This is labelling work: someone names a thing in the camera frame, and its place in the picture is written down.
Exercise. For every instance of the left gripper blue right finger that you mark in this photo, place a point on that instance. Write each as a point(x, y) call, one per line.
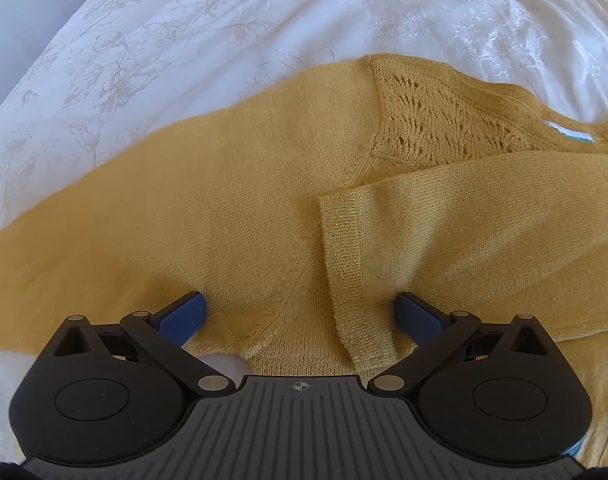
point(420, 321)

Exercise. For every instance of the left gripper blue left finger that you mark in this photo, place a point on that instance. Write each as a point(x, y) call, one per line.
point(182, 319)

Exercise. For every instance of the mustard yellow knit sweater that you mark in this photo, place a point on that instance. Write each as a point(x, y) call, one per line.
point(302, 212)

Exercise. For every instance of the white embroidered bedspread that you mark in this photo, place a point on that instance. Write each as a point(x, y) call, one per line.
point(120, 70)

